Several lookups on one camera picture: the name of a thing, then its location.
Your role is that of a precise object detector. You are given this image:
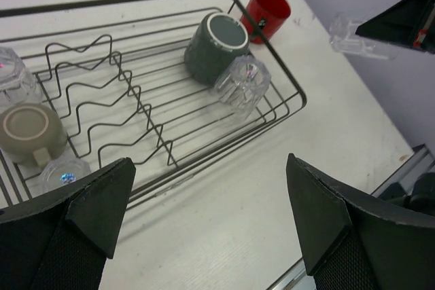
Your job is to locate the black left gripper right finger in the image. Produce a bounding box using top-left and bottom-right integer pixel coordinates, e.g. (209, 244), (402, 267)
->
(285, 152), (435, 290)

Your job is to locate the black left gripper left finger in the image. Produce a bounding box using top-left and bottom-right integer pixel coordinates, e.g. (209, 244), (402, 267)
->
(1, 158), (136, 289)

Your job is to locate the grey-green mug black handle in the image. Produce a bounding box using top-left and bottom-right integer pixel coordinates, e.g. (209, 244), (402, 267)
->
(184, 12), (249, 86)

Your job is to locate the aluminium table edge rail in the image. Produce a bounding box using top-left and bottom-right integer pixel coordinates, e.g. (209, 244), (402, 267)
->
(264, 143), (435, 290)

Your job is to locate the red mug black handle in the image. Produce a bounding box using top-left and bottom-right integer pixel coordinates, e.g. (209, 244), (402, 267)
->
(246, 0), (291, 40)

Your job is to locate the dark wire dish rack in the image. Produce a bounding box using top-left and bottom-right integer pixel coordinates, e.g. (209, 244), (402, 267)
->
(1, 0), (307, 206)

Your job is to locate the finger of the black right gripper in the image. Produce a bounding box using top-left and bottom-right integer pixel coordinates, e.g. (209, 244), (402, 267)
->
(355, 0), (434, 54)

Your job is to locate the beige small cup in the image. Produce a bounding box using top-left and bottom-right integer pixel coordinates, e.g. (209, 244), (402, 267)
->
(1, 103), (67, 169)

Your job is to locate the clear small glass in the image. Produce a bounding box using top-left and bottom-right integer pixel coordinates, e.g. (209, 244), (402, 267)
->
(39, 156), (92, 194)
(1, 47), (41, 111)

